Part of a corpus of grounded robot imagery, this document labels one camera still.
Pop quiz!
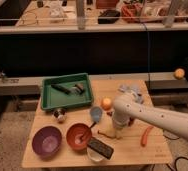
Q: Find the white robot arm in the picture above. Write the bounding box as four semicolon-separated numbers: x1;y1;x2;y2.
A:
112;93;188;141

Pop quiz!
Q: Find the black bag on shelf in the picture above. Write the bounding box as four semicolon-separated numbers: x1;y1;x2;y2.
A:
98;9;120;24

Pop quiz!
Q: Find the black rectangular block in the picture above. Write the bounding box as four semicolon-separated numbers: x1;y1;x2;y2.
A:
87;137;114;159

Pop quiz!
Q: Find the orange carrot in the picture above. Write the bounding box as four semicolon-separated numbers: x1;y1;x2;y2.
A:
140;126;154;147

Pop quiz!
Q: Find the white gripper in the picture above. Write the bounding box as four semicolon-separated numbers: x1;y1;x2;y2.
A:
112;117;125;138

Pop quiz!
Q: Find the black marker in tray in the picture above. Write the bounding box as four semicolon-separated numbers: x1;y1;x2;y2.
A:
51;84;71;94

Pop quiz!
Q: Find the orange bowl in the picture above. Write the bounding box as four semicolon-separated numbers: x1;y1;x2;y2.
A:
66;123;92;151

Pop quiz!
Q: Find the orange round fruit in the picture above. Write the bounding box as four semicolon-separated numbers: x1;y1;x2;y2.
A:
101;98;112;110

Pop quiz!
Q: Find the red object on shelf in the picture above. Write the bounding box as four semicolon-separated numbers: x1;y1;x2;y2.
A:
121;3;142;23

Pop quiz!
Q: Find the orange ball on ledge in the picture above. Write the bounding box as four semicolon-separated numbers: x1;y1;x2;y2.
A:
174;68;185;79

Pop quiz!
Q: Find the clear plastic container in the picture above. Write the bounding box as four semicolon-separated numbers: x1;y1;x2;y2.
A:
87;148;104;163

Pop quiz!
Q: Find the brown object in tray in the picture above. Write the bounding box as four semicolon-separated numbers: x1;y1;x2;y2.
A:
74;83;84;94

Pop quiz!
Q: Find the small metal cup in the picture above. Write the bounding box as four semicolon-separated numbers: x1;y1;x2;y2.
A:
53;108;67;123

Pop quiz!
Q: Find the black hanging cable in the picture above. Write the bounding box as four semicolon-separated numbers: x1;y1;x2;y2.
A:
140;21;153;84

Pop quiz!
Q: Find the dark grape bunch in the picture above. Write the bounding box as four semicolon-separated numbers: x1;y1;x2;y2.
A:
107;111;113;117

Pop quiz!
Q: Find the light blue plastic cup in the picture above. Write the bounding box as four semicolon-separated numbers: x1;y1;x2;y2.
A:
90;106;102;123

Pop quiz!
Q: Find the spoon in orange bowl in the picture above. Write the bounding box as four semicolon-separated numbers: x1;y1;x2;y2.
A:
80;122;96;142

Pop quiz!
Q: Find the blue sponge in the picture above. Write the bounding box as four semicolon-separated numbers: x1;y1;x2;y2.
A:
118;84;144;104

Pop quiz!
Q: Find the yellow banana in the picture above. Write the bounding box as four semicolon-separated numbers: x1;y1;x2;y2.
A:
98;130;122;139

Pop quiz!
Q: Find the purple bowl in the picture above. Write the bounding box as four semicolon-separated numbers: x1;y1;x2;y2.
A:
32;126;62;158

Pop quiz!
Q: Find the green plastic tray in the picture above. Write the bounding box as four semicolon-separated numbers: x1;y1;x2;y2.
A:
41;73;94;111

